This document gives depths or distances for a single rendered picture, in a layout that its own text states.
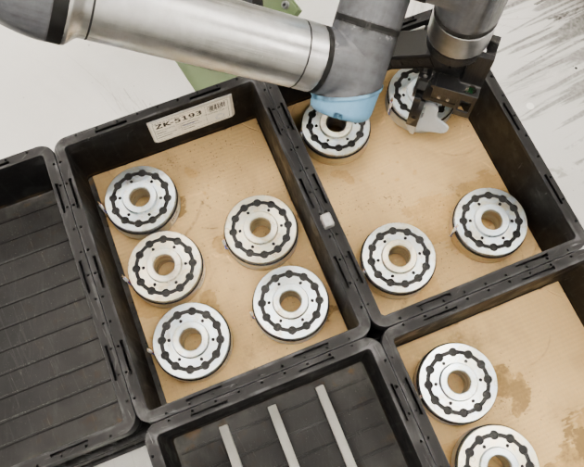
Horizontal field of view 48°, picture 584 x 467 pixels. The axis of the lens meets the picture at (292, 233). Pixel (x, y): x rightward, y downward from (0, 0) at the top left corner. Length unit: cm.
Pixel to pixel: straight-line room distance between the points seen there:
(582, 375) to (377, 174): 39
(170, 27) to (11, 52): 71
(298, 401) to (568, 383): 36
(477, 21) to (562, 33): 59
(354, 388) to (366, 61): 42
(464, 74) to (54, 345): 65
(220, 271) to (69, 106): 47
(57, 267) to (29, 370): 15
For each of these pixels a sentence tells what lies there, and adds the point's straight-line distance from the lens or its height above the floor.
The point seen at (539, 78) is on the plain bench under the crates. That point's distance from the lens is 128.
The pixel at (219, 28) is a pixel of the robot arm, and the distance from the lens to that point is 68.
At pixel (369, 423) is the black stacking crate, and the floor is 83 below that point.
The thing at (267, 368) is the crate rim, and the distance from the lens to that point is 80.
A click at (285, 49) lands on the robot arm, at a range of 70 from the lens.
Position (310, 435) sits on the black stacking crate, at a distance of 89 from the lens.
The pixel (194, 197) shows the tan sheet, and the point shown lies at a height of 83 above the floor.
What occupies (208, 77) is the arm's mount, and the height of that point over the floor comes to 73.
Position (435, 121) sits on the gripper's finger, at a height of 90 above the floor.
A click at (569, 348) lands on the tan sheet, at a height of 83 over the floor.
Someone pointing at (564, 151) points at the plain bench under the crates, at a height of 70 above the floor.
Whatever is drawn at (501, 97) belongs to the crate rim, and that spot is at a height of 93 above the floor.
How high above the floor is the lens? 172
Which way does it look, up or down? 71 degrees down
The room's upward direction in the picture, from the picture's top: 2 degrees counter-clockwise
